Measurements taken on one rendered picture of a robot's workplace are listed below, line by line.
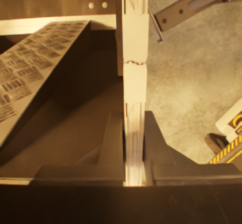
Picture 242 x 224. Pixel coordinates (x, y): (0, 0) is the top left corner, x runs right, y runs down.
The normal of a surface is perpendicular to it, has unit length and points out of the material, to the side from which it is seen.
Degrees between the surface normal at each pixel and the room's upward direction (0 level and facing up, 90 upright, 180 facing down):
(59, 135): 90
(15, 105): 80
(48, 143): 90
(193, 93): 0
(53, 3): 0
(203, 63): 0
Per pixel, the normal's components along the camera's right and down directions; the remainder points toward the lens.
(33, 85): -0.03, -0.80
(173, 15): -0.02, 0.45
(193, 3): -0.45, 0.61
